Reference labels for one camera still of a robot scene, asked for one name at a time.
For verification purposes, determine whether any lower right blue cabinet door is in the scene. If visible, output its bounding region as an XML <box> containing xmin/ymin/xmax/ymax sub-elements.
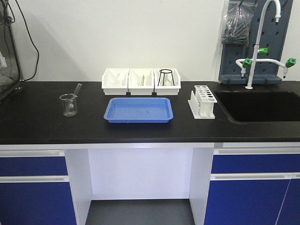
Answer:
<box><xmin>204</xmin><ymin>179</ymin><xmax>300</xmax><ymax>225</ymax></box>

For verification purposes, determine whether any glass beaker on counter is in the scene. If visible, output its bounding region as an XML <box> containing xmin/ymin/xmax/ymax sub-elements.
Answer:
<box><xmin>59</xmin><ymin>94</ymin><xmax>77</xmax><ymax>117</ymax></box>

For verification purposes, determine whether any white gooseneck lab faucet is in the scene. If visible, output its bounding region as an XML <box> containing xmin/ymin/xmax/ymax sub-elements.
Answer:
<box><xmin>235</xmin><ymin>0</ymin><xmax>296</xmax><ymax>90</ymax></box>

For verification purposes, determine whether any upper left blue drawer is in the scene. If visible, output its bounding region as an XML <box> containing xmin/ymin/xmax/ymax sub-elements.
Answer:
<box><xmin>0</xmin><ymin>157</ymin><xmax>68</xmax><ymax>176</ymax></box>

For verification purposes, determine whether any black wire tripod stand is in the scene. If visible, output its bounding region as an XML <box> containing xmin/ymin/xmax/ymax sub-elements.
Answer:
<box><xmin>158</xmin><ymin>69</ymin><xmax>175</xmax><ymax>86</ymax></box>

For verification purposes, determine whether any black lab sink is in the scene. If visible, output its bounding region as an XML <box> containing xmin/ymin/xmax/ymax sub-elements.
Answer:
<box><xmin>215</xmin><ymin>90</ymin><xmax>300</xmax><ymax>123</ymax></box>

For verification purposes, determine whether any white test tube rack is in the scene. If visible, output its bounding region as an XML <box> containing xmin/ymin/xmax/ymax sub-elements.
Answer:
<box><xmin>188</xmin><ymin>85</ymin><xmax>217</xmax><ymax>120</ymax></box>

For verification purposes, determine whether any left white storage bin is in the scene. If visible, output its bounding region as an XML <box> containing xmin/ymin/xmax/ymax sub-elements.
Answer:
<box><xmin>101</xmin><ymin>68</ymin><xmax>129</xmax><ymax>96</ymax></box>

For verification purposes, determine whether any middle white storage bin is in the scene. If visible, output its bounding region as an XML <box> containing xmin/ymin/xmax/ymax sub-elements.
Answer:
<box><xmin>128</xmin><ymin>68</ymin><xmax>154</xmax><ymax>96</ymax></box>

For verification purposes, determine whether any right white storage bin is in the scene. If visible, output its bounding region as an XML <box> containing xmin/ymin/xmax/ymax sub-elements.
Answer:
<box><xmin>153</xmin><ymin>68</ymin><xmax>181</xmax><ymax>96</ymax></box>

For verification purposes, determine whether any blue drawer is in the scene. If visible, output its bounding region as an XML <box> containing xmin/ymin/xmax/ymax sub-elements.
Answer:
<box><xmin>0</xmin><ymin>157</ymin><xmax>68</xmax><ymax>176</ymax></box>
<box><xmin>211</xmin><ymin>154</ymin><xmax>300</xmax><ymax>173</ymax></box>

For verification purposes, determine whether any plastic bag of pegs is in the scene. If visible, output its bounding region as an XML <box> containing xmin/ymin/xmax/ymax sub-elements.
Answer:
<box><xmin>221</xmin><ymin>0</ymin><xmax>258</xmax><ymax>46</ymax></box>

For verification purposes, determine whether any lower left blue cabinet door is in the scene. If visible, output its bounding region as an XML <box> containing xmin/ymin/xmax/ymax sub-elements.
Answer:
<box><xmin>0</xmin><ymin>182</ymin><xmax>76</xmax><ymax>225</ymax></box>

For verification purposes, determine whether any glass beaker in middle bin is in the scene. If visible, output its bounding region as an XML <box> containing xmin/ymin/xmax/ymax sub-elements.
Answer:
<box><xmin>137</xmin><ymin>74</ymin><xmax>148</xmax><ymax>86</ymax></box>

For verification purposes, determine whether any black power cable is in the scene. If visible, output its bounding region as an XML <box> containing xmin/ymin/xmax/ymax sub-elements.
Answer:
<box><xmin>1</xmin><ymin>0</ymin><xmax>40</xmax><ymax>82</ymax></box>

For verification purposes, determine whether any white storage bin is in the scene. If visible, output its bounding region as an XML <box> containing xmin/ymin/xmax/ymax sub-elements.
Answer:
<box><xmin>128</xmin><ymin>68</ymin><xmax>154</xmax><ymax>96</ymax></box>
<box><xmin>153</xmin><ymin>68</ymin><xmax>181</xmax><ymax>96</ymax></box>
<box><xmin>101</xmin><ymin>68</ymin><xmax>129</xmax><ymax>96</ymax></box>

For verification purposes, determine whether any blue cabinet door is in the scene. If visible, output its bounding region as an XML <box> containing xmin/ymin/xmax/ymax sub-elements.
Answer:
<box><xmin>0</xmin><ymin>182</ymin><xmax>76</xmax><ymax>225</ymax></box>
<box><xmin>204</xmin><ymin>179</ymin><xmax>300</xmax><ymax>225</ymax></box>

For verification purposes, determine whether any clear glass test tube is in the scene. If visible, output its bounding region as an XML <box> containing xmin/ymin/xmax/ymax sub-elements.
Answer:
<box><xmin>73</xmin><ymin>83</ymin><xmax>82</xmax><ymax>96</ymax></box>

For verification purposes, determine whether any glass alcohol lamp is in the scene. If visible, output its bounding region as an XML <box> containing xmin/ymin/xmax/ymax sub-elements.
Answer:
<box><xmin>163</xmin><ymin>73</ymin><xmax>173</xmax><ymax>86</ymax></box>

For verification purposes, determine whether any blue-grey pegboard drying rack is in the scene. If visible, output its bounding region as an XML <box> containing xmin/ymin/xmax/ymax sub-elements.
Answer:
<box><xmin>218</xmin><ymin>0</ymin><xmax>293</xmax><ymax>85</ymax></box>

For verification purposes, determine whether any blue plastic tray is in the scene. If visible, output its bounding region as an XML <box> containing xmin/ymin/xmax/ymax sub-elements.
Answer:
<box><xmin>104</xmin><ymin>97</ymin><xmax>173</xmax><ymax>123</ymax></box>

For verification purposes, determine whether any glass fume cabinet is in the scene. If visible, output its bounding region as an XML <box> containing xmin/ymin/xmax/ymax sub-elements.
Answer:
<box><xmin>0</xmin><ymin>0</ymin><xmax>23</xmax><ymax>100</ymax></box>

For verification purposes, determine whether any upper right blue drawer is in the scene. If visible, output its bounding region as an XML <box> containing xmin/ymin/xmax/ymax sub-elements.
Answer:
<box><xmin>211</xmin><ymin>154</ymin><xmax>300</xmax><ymax>173</ymax></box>

